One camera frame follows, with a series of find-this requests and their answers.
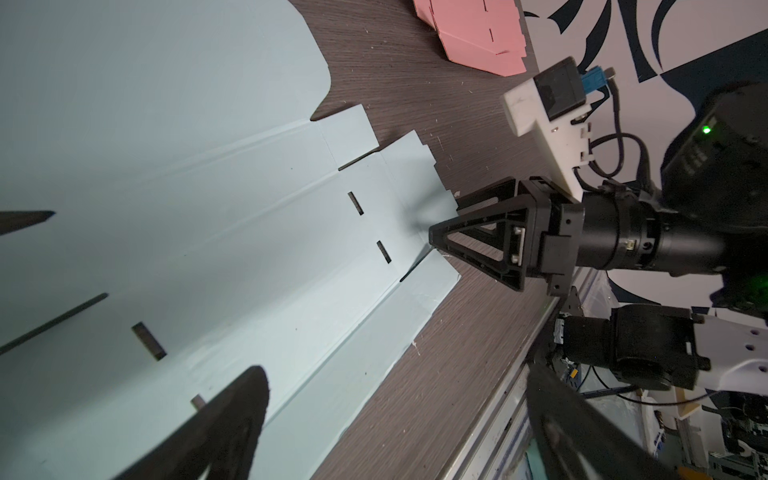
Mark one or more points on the pink flat paper boxes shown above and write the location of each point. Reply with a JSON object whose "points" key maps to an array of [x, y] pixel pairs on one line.
{"points": [[481, 34]]}

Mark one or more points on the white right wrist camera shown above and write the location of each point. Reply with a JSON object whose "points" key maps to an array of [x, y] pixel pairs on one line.
{"points": [[553, 107]]}

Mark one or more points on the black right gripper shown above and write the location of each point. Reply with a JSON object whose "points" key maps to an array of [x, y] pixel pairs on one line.
{"points": [[501, 230]]}

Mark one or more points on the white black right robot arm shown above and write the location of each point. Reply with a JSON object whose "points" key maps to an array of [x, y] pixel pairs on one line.
{"points": [[709, 216]]}

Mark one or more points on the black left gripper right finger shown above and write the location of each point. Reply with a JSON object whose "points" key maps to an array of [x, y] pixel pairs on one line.
{"points": [[576, 441]]}

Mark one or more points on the light blue paper box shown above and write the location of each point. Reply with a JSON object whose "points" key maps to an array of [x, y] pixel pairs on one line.
{"points": [[193, 220]]}

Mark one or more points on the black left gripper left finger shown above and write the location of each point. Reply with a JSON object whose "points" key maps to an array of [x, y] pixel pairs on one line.
{"points": [[218, 442]]}

